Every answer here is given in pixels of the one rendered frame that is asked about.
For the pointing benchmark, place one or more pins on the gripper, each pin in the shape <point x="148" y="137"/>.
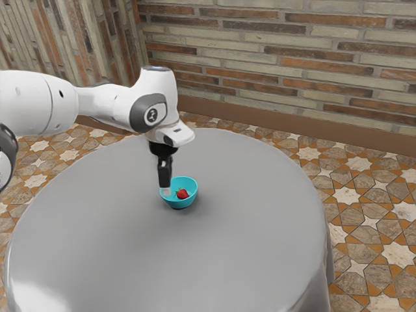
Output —
<point x="161" y="150"/>

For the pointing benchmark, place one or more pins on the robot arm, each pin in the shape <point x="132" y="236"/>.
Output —
<point x="68" y="100"/>

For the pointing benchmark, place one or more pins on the red strawberry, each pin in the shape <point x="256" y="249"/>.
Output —
<point x="182" y="193"/>

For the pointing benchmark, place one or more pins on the teal bowl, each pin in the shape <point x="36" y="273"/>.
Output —
<point x="182" y="199"/>

